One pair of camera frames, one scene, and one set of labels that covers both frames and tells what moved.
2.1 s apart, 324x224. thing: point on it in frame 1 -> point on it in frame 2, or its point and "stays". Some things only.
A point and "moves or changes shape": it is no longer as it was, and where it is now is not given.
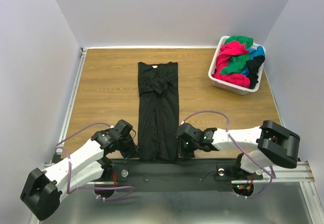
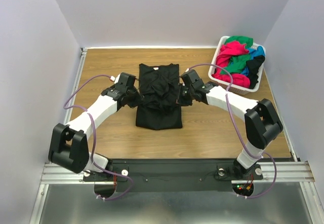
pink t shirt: (227, 50) stays
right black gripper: (183, 150) -> (183, 96)
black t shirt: (158, 112) moves or changes shape
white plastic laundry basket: (224, 85) stays
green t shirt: (237, 62) stays
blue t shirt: (254, 52) stays
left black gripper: (132, 149) -> (138, 99)
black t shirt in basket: (253, 65) stays
